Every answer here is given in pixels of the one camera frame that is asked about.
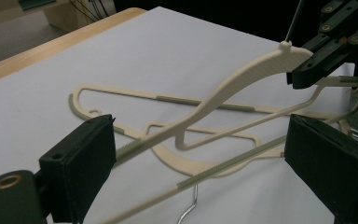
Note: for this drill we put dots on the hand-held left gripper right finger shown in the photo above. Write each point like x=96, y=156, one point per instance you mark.
x=332, y=165

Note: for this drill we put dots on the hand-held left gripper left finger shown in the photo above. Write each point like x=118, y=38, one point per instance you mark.
x=80, y=161

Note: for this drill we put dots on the beige plastic clothes hanger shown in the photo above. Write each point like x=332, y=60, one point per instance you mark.
x=174, y=101
x=245, y=73

